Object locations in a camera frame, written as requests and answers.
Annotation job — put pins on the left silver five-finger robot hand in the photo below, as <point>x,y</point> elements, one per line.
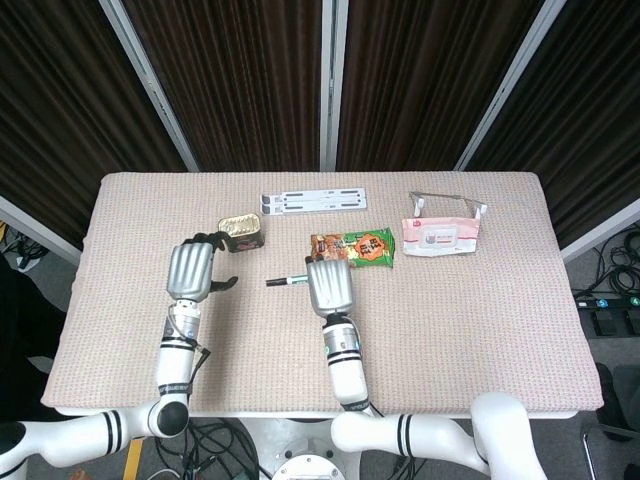
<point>190,270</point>

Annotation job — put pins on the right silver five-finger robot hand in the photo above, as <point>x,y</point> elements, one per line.
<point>330,285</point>

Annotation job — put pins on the black marker cap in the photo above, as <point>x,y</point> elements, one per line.
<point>276,282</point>

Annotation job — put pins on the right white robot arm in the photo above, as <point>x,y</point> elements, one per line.
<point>345,365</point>

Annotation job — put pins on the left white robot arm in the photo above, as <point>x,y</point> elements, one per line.
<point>172,360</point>

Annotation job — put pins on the green orange snack bag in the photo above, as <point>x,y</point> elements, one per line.
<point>360,247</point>

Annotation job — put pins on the white folded laptop stand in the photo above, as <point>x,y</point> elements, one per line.
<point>315,200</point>

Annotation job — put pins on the pink wet wipes pack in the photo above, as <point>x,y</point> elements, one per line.
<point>440,237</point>

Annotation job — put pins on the pink woven tablecloth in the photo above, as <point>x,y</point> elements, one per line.
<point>450,325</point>

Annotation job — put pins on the metal stand with white tips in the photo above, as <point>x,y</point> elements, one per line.
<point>450,200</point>

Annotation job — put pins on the white robot torso base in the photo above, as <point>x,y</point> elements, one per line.
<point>305,460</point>

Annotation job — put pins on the black power strip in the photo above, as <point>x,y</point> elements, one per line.
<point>607,301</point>

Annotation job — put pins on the black foot pedal box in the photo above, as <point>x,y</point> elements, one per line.
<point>607,322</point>

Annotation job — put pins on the grey partition frame post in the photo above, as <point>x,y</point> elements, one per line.
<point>150,85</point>
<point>40,227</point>
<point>510,85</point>
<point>600,232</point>
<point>334,85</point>

